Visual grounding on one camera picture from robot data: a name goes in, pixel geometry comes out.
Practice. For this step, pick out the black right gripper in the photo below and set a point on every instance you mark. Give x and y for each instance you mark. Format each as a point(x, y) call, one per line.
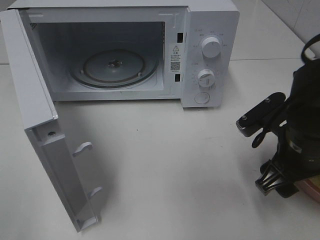
point(297, 156)

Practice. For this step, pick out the pink round plate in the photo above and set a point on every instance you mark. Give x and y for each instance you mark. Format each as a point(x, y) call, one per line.
point(310, 186)

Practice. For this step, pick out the round door release button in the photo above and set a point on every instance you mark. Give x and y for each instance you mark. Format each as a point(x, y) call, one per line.
point(202, 98)

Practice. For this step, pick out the white timer knob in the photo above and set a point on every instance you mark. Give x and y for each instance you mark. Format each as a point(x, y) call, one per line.
point(206, 78)

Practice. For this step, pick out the white microwave door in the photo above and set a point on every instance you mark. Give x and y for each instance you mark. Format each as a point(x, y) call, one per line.
point(40, 118)

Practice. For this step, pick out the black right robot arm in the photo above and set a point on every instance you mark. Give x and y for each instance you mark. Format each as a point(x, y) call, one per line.
point(297, 126)

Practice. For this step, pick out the upper white power knob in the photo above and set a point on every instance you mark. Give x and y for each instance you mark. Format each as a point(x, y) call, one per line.
point(211, 47)

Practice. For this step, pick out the white microwave oven body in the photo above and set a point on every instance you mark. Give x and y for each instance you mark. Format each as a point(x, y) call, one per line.
point(69, 31)

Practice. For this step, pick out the white warning label sticker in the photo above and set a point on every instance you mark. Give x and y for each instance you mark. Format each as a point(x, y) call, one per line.
point(175, 58)

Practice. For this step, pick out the glass microwave turntable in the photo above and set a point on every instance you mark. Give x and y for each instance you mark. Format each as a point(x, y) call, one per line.
point(114, 68)

